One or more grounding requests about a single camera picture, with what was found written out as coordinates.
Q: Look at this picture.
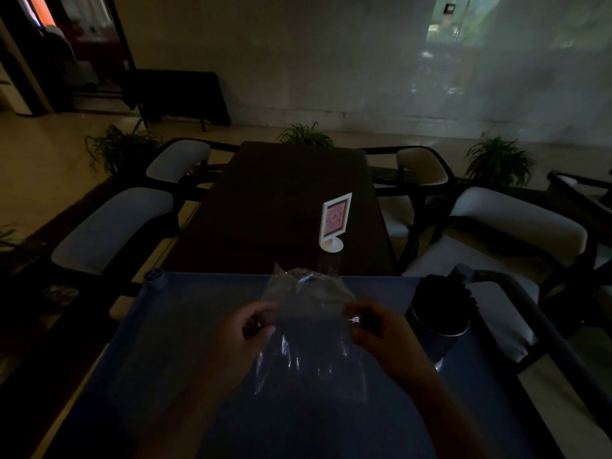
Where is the black metal-rimmed bin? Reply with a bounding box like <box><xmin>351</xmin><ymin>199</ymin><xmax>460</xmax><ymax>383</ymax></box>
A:
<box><xmin>405</xmin><ymin>273</ymin><xmax>480</xmax><ymax>364</ymax></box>

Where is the person's right hand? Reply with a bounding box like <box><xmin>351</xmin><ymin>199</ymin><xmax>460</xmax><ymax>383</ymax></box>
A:
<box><xmin>344</xmin><ymin>301</ymin><xmax>433</xmax><ymax>395</ymax></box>

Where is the white cushioned dark chair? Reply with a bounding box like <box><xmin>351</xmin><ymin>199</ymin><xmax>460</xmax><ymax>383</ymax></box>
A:
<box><xmin>362</xmin><ymin>146</ymin><xmax>456</xmax><ymax>239</ymax></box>
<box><xmin>401</xmin><ymin>186</ymin><xmax>598</xmax><ymax>373</ymax></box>
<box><xmin>145</xmin><ymin>137</ymin><xmax>240</xmax><ymax>201</ymax></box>
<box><xmin>546</xmin><ymin>170</ymin><xmax>612</xmax><ymax>225</ymax></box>
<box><xmin>50</xmin><ymin>187</ymin><xmax>180</xmax><ymax>297</ymax></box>

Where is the person's left hand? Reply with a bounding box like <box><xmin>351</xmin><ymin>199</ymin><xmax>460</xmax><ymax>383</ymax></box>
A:
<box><xmin>208</xmin><ymin>301</ymin><xmax>279</xmax><ymax>393</ymax></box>

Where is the blue service cart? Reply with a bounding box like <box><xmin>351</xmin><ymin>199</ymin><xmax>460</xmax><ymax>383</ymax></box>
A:
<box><xmin>45</xmin><ymin>263</ymin><xmax>612</xmax><ymax>459</ymax></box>

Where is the person's left forearm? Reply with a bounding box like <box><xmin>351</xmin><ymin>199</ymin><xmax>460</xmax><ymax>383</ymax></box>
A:
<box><xmin>136</xmin><ymin>373</ymin><xmax>244</xmax><ymax>459</ymax></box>

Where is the green potted plant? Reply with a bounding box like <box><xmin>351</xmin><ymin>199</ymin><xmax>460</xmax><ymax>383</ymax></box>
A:
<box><xmin>85</xmin><ymin>120</ymin><xmax>164</xmax><ymax>179</ymax></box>
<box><xmin>465</xmin><ymin>136</ymin><xmax>536</xmax><ymax>189</ymax></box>
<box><xmin>277</xmin><ymin>121</ymin><xmax>334</xmax><ymax>148</ymax></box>
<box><xmin>0</xmin><ymin>223</ymin><xmax>25</xmax><ymax>263</ymax></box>

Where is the person's right forearm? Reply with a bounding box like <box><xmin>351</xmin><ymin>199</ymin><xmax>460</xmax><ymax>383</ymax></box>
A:
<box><xmin>399</xmin><ymin>365</ymin><xmax>498</xmax><ymax>459</ymax></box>

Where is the white table sign holder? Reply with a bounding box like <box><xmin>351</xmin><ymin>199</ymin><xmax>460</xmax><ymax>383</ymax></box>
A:
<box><xmin>318</xmin><ymin>192</ymin><xmax>353</xmax><ymax>254</ymax></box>

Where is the dark wooden dining table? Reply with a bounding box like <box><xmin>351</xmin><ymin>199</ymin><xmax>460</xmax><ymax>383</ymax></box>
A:
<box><xmin>163</xmin><ymin>141</ymin><xmax>397</xmax><ymax>276</ymax></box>

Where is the clear plastic bag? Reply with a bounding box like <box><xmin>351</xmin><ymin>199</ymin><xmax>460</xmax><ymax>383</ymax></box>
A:
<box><xmin>253</xmin><ymin>263</ymin><xmax>369</xmax><ymax>402</ymax></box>

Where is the black draped side table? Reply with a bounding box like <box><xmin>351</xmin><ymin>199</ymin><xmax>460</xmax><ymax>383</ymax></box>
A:
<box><xmin>120</xmin><ymin>68</ymin><xmax>231</xmax><ymax>133</ymax></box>

